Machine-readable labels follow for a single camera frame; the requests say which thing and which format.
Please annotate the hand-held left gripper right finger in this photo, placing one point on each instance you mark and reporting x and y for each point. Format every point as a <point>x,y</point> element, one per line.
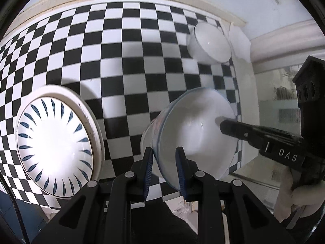
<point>180,174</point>

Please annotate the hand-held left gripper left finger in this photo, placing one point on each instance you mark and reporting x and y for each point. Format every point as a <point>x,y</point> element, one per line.
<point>148,169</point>

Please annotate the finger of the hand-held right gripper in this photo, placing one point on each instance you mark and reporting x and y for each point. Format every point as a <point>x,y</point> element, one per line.
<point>243,133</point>

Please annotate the white bowl pink floral print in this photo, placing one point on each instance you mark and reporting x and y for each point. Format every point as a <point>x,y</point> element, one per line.
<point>198,137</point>

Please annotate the white plate blue leaf pattern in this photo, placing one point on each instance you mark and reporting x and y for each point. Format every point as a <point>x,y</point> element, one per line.
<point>54,147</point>

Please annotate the person's right hand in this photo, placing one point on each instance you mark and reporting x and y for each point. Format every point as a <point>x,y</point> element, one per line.
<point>294,198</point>

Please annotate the glass sliding door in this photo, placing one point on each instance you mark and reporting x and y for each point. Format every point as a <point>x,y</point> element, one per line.
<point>276,111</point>

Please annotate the dark knit garment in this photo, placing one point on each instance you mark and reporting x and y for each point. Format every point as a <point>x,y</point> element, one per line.
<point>162,223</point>

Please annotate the white crumpled cloth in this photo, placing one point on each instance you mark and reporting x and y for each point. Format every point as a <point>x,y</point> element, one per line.
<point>240,44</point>

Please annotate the black white checkered tablecloth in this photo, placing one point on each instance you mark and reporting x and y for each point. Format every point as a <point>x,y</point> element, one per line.
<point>121,56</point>

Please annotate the blue kitchen cabinet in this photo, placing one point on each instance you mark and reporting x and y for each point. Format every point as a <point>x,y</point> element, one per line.
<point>17,221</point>

